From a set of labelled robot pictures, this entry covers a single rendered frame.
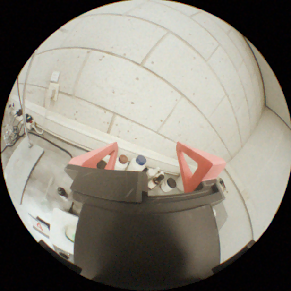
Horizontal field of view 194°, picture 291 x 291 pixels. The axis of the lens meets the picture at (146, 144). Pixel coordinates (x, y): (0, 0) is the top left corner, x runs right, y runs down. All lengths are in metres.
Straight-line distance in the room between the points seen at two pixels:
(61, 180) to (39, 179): 0.11
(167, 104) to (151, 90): 0.09
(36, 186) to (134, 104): 0.53
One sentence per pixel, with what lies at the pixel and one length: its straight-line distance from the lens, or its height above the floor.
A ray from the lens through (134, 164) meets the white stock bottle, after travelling 0.38.
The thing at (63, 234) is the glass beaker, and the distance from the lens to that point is 0.22.
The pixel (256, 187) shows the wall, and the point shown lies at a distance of 1.45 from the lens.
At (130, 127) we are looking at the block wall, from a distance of 0.41.
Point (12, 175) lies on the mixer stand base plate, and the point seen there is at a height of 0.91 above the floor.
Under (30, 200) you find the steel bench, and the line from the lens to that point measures 0.45.
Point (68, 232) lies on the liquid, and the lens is 0.24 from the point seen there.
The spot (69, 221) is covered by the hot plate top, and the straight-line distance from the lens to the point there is 0.28.
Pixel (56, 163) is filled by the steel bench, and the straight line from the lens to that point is 0.45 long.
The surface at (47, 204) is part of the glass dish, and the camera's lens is 0.40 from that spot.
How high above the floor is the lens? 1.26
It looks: 29 degrees down
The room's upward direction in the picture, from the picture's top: 36 degrees clockwise
